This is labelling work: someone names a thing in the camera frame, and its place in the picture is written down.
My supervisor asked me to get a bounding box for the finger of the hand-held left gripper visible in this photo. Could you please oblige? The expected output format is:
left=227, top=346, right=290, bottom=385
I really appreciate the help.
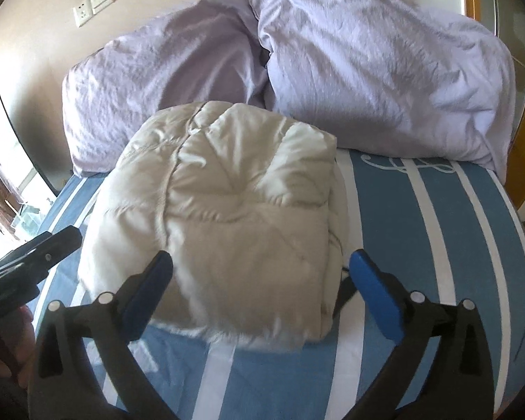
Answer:
left=0, top=226, right=84, bottom=287

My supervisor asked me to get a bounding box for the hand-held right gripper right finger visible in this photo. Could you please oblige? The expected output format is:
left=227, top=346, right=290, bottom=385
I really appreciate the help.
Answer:
left=349, top=248, right=495, bottom=420

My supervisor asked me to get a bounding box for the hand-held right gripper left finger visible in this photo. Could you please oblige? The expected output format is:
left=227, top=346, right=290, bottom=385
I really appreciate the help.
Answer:
left=28, top=250, right=174, bottom=420

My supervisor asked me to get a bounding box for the cream down jacket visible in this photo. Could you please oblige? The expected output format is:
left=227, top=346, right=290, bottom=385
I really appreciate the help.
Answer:
left=78, top=100, right=348, bottom=353

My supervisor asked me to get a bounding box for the person's left hand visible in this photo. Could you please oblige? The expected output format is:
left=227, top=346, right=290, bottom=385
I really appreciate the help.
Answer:
left=0, top=304, right=38, bottom=392

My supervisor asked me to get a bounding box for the blue white striped bed sheet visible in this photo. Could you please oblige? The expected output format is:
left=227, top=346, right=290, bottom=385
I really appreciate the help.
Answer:
left=28, top=146, right=525, bottom=420

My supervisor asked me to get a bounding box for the window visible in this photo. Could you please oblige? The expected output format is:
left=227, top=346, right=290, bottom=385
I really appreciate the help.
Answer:
left=0, top=94, right=63, bottom=246

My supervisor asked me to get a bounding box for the lavender pillow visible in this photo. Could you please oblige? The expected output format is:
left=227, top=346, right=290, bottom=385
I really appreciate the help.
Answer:
left=62, top=0, right=273, bottom=178
left=244, top=0, right=518, bottom=182

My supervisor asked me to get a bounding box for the white wall socket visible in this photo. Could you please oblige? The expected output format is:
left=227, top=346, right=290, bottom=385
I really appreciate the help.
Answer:
left=72, top=3, right=92, bottom=28

